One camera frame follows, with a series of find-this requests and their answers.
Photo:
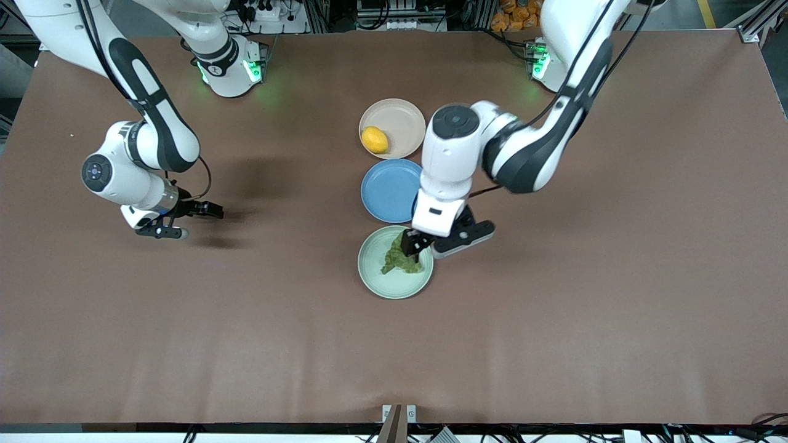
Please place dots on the green lettuce leaf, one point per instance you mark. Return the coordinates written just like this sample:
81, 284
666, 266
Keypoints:
400, 263

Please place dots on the yellow lemon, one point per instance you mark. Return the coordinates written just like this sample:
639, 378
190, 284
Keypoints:
374, 139

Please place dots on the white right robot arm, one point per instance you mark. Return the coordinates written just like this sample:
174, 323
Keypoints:
117, 178

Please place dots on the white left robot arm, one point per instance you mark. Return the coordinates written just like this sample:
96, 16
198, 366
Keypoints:
455, 154

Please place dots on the light green plate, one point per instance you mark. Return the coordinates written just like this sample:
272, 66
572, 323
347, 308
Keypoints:
375, 277

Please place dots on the blue plate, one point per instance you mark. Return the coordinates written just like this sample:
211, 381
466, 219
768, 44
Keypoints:
388, 191

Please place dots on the beige plate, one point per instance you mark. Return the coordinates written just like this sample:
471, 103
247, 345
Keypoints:
397, 126

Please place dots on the white electronics box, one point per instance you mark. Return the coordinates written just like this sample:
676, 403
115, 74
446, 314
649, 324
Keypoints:
400, 23

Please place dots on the grey ribbed object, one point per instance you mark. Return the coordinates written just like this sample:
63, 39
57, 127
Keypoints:
442, 435

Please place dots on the orange snack bags pile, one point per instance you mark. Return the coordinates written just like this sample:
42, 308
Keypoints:
514, 15

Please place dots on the white power strip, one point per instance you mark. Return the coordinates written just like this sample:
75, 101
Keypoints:
265, 12

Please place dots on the white metal bracket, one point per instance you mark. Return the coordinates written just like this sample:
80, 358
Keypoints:
411, 414

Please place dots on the brown post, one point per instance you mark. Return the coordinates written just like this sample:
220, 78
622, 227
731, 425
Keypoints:
394, 431

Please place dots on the aluminium frame profile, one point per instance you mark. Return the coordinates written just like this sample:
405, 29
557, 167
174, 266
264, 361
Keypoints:
748, 34

